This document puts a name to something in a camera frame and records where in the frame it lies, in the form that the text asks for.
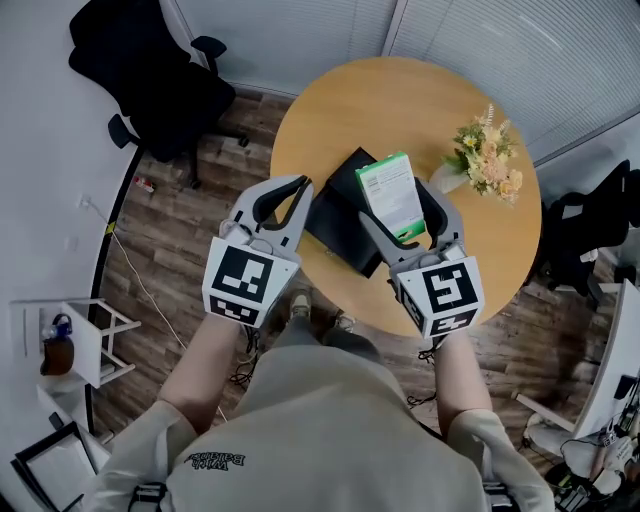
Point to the small red white item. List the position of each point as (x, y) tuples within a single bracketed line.
[(144, 184)]

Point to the yellow flower bouquet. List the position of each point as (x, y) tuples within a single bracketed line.
[(490, 155)]

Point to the black mesh office chair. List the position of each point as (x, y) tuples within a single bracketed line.
[(585, 235)]

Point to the person's shoe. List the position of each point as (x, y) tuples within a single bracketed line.
[(345, 321), (301, 302)]

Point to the white side stool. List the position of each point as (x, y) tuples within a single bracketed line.
[(87, 340)]

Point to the black box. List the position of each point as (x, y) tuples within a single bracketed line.
[(340, 227)]

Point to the person's right forearm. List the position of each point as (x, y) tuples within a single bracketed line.
[(457, 380)]

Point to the person's right shoe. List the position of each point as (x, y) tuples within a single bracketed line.
[(345, 321)]

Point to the white desk with devices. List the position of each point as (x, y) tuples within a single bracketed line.
[(612, 360)]

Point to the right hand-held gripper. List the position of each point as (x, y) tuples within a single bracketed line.
[(445, 295)]

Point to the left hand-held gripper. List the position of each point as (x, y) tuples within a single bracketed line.
[(240, 280)]

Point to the white flower vase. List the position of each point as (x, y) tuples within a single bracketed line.
[(445, 180)]

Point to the person's beige shirt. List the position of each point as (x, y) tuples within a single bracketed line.
[(320, 430)]

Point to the person's left shoe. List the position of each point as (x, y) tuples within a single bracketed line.
[(301, 302)]

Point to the person's left forearm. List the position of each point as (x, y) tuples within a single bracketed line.
[(210, 370)]

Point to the white green box of bandages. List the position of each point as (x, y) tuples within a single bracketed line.
[(395, 195)]

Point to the white chair base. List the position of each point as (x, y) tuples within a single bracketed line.
[(545, 425)]

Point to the black framed white board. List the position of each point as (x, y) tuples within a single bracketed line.
[(55, 462)]

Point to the white window blind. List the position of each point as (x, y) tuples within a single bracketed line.
[(525, 60), (290, 40)]

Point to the black office chair with armrests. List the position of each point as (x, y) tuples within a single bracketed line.
[(160, 85)]

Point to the brown bottle with blue cap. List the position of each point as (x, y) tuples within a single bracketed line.
[(57, 352)]

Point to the person's grey trousers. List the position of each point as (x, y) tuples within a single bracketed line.
[(310, 336)]

